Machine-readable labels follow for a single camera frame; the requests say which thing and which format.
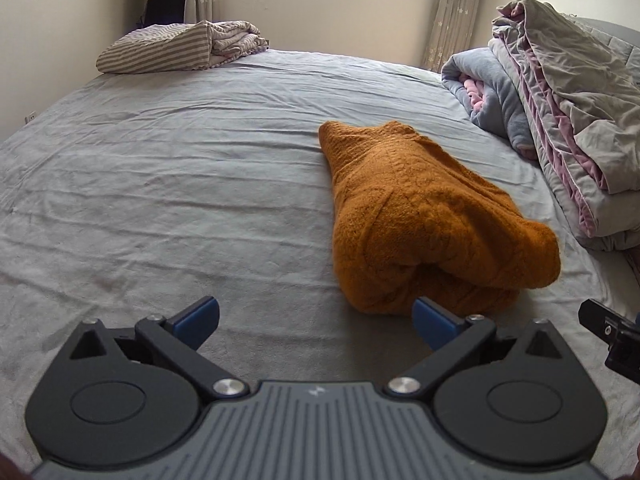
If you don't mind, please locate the bed with grey sheet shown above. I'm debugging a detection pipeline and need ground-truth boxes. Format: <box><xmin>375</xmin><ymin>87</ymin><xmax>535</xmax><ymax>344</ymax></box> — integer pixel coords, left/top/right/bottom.
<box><xmin>0</xmin><ymin>49</ymin><xmax>640</xmax><ymax>471</ymax></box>

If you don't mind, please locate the blue and pink fleece blanket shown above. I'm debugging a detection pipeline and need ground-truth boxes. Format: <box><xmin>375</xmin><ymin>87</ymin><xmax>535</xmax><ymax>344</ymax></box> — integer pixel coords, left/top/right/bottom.
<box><xmin>441</xmin><ymin>47</ymin><xmax>540</xmax><ymax>161</ymax></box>

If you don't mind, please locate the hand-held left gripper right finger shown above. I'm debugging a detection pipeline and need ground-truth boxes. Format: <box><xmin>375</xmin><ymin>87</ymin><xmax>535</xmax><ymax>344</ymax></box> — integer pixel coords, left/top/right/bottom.
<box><xmin>382</xmin><ymin>296</ymin><xmax>561</xmax><ymax>401</ymax></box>

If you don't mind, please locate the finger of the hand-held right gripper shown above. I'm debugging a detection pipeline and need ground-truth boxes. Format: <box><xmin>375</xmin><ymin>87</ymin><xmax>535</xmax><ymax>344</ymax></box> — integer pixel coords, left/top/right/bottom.
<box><xmin>578</xmin><ymin>299</ymin><xmax>640</xmax><ymax>376</ymax></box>

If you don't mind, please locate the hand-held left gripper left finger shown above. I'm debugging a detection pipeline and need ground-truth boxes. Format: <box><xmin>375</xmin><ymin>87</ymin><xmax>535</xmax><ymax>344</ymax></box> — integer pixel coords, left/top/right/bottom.
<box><xmin>69</xmin><ymin>296</ymin><xmax>251</xmax><ymax>401</ymax></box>

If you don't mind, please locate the folded striped blanket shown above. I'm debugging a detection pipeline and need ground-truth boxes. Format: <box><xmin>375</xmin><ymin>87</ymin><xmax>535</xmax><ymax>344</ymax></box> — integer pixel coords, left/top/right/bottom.
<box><xmin>96</xmin><ymin>20</ymin><xmax>270</xmax><ymax>75</ymax></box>

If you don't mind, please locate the grey and pink quilt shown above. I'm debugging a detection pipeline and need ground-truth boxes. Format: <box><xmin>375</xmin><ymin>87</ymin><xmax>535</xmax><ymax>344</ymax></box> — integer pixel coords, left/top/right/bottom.
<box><xmin>489</xmin><ymin>0</ymin><xmax>640</xmax><ymax>252</ymax></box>

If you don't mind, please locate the orange knitted sweater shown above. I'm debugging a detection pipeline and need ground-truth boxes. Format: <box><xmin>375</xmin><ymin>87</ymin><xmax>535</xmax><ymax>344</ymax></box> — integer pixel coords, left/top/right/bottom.
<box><xmin>318</xmin><ymin>120</ymin><xmax>561</xmax><ymax>317</ymax></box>

